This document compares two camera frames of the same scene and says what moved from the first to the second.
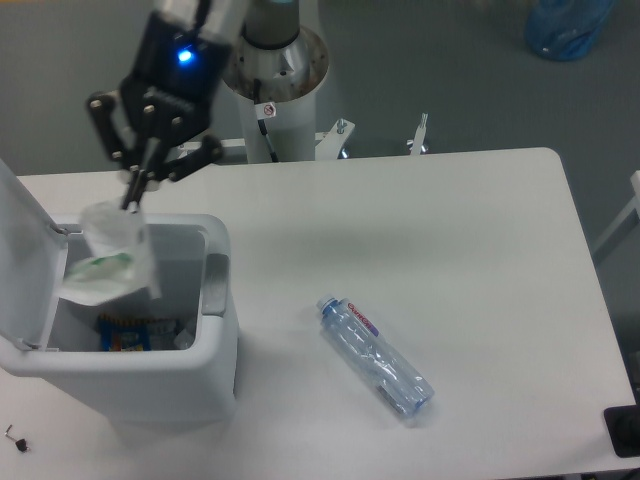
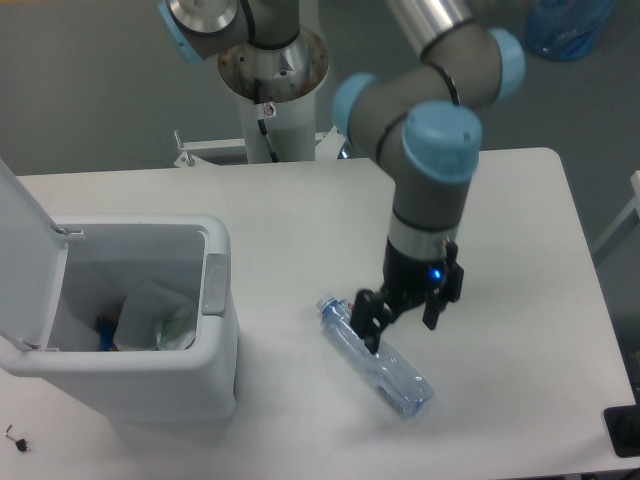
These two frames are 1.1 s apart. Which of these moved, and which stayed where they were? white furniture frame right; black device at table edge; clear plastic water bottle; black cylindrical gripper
Moved: black cylindrical gripper
Stayed: white furniture frame right; black device at table edge; clear plastic water bottle
